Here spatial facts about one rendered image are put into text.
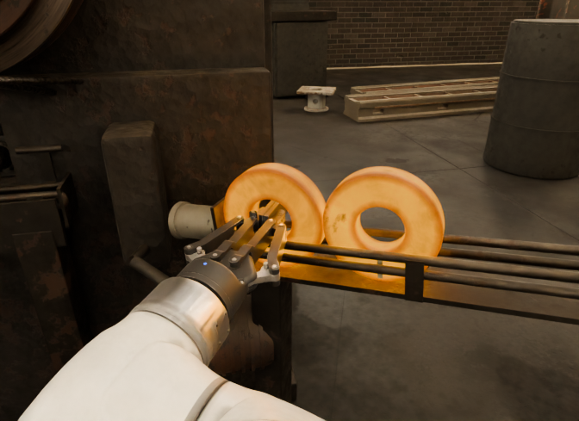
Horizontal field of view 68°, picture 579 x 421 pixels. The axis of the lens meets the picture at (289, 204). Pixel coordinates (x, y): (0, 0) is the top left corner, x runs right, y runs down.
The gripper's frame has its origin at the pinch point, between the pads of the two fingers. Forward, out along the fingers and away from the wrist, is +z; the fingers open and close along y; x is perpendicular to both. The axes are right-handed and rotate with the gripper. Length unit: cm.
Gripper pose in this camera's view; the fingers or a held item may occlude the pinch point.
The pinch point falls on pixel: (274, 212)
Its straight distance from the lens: 61.3
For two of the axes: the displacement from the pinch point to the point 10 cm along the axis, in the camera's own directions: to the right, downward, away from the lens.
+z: 3.8, -4.7, 8.0
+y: 9.3, 1.6, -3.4
